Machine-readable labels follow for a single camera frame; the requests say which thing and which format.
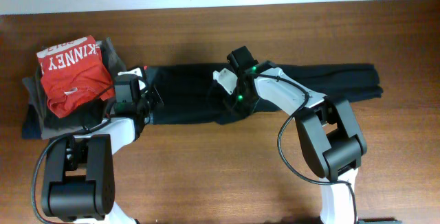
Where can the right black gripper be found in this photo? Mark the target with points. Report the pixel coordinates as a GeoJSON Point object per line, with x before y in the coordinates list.
{"type": "Point", "coordinates": [231, 103]}

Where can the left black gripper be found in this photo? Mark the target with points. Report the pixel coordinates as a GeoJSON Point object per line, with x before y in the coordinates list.
{"type": "Point", "coordinates": [157, 98]}

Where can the black leggings with grey-red waistband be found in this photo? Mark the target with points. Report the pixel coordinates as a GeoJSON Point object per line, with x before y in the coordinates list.
{"type": "Point", "coordinates": [213, 92]}

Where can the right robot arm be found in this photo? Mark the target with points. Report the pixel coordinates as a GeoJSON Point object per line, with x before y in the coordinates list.
{"type": "Point", "coordinates": [331, 140]}

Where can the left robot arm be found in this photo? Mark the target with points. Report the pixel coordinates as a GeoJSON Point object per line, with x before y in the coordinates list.
{"type": "Point", "coordinates": [78, 181]}

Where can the black folded garment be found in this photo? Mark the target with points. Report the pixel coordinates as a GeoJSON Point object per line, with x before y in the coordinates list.
{"type": "Point", "coordinates": [89, 115]}

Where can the red folded t-shirt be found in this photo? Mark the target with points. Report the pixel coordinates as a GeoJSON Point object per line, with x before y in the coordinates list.
{"type": "Point", "coordinates": [73, 74]}

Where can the navy blue folded garment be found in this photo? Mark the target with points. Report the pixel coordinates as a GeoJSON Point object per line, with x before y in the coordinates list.
{"type": "Point", "coordinates": [31, 127]}

